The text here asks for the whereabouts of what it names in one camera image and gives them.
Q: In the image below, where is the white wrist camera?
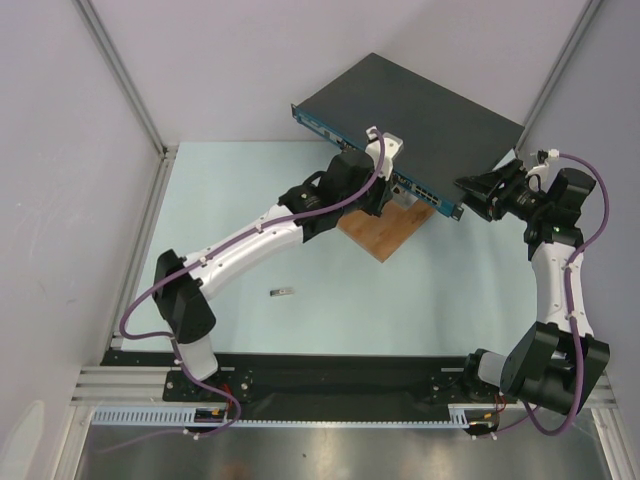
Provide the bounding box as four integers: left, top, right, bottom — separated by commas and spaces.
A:
365, 126, 404, 181
527, 148, 561, 178

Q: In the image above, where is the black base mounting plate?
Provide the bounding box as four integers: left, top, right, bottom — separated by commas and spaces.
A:
101, 350, 516, 415

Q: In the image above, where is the wooden base board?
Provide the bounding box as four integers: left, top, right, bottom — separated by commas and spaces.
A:
338, 200, 436, 263

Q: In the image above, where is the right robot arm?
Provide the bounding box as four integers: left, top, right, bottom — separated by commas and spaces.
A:
456, 159, 610, 416

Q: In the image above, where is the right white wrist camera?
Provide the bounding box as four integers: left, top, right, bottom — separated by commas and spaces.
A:
527, 148, 561, 178

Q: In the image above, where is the right aluminium frame post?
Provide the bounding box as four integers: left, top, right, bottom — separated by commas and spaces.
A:
515, 0, 604, 153

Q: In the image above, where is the silver SFP module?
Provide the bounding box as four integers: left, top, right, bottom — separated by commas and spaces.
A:
269, 287, 294, 297

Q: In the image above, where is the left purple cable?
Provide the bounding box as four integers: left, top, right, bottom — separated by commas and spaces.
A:
97, 130, 389, 454

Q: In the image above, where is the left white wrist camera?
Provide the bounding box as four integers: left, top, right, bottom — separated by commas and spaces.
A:
365, 126, 404, 181

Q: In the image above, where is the metal switch stand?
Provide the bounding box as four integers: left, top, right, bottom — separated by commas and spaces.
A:
392, 184, 417, 210

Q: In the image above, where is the black blue network switch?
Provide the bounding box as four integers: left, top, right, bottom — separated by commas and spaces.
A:
292, 53, 524, 220

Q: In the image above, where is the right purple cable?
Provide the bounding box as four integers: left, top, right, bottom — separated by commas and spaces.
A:
469, 149, 611, 441

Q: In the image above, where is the purple cable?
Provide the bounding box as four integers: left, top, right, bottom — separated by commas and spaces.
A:
97, 130, 389, 454
469, 149, 611, 441

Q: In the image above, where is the aluminium frame post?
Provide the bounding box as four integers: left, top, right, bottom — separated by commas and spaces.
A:
515, 0, 604, 153
69, 0, 176, 161

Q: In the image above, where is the left aluminium frame post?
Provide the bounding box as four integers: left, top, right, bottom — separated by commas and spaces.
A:
69, 0, 176, 161

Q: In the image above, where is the white slotted cable duct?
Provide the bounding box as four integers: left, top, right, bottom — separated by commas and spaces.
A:
92, 404, 495, 428

